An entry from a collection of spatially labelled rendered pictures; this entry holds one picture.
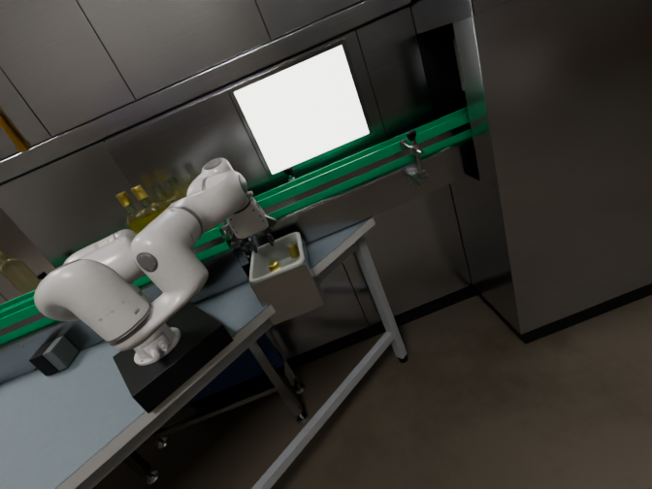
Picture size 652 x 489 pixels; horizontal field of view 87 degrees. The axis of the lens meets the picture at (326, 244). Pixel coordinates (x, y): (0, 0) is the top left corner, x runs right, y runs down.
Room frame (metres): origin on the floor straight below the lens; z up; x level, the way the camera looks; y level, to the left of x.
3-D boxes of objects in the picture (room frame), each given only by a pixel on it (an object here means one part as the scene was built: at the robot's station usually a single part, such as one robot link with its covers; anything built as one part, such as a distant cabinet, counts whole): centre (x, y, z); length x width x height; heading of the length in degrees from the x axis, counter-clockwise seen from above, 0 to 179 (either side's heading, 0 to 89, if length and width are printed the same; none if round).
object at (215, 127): (1.33, 0.12, 1.15); 0.90 x 0.03 x 0.34; 88
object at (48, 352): (1.04, 0.98, 0.79); 0.08 x 0.08 x 0.08; 88
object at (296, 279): (1.00, 0.16, 0.79); 0.27 x 0.17 x 0.08; 178
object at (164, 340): (0.78, 0.51, 0.89); 0.16 x 0.13 x 0.15; 30
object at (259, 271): (0.97, 0.16, 0.80); 0.22 x 0.17 x 0.09; 178
